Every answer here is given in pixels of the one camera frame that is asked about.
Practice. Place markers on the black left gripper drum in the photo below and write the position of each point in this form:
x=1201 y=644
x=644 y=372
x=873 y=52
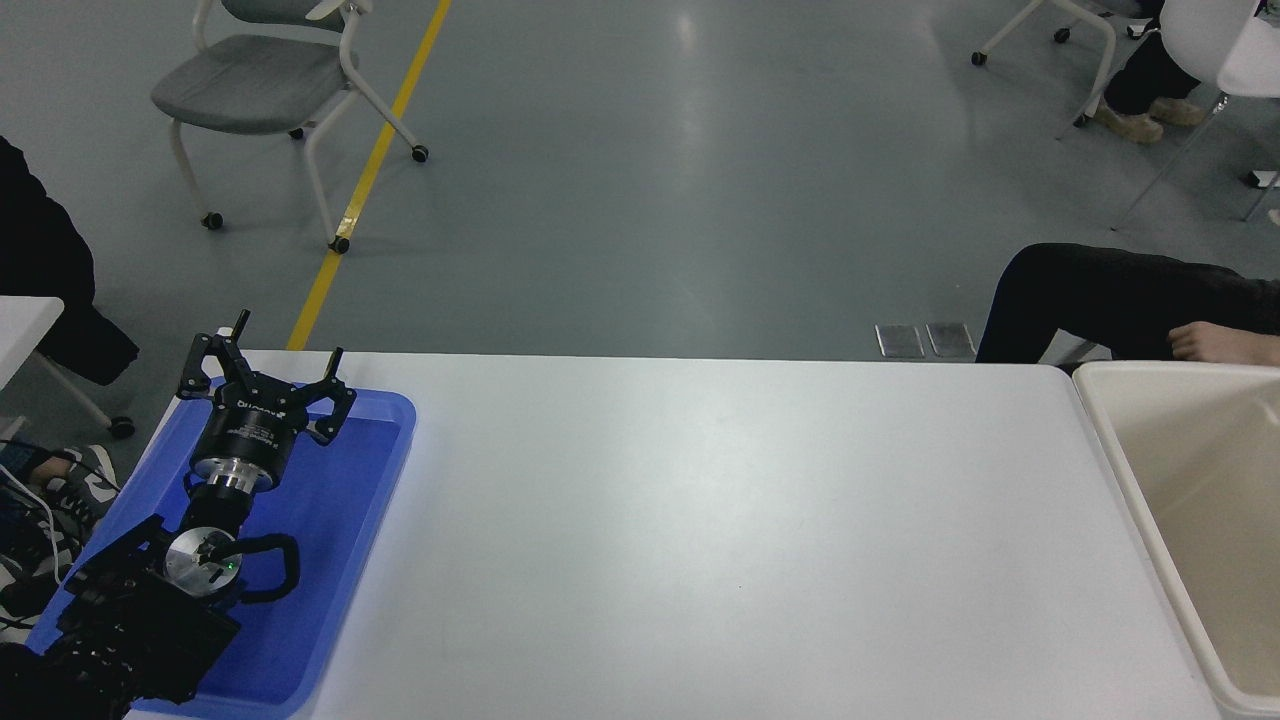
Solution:
x=250 y=428

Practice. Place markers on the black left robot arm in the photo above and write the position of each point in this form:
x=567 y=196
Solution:
x=130 y=620

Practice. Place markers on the person's hand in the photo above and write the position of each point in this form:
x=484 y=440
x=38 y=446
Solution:
x=1225 y=344

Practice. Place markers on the blue plastic tray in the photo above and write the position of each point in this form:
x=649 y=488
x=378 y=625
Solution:
x=330 y=520

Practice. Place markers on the patterned person's shoe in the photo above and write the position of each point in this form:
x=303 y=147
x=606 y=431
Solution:
x=75 y=500

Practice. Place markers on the person in dark clothes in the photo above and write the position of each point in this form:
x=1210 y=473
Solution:
x=40 y=270

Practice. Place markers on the grey padded wheeled chair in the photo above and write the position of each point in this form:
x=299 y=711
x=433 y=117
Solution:
x=255 y=85

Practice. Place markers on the grey metal floor plate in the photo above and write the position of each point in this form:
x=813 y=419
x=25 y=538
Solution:
x=950 y=339
x=900 y=341

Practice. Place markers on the person with bent leg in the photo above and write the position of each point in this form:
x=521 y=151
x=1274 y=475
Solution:
x=1100 y=295

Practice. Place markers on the seated person with tan shoes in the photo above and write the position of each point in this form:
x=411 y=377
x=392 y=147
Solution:
x=1140 y=80

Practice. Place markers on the large pale plastic bin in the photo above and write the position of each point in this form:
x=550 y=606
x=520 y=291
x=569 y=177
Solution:
x=1200 y=480

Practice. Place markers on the white shell chair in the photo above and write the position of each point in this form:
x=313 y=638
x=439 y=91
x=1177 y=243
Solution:
x=1215 y=35

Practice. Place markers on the white wheeled chair frame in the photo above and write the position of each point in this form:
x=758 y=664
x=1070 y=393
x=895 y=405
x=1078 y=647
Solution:
x=1105 y=45

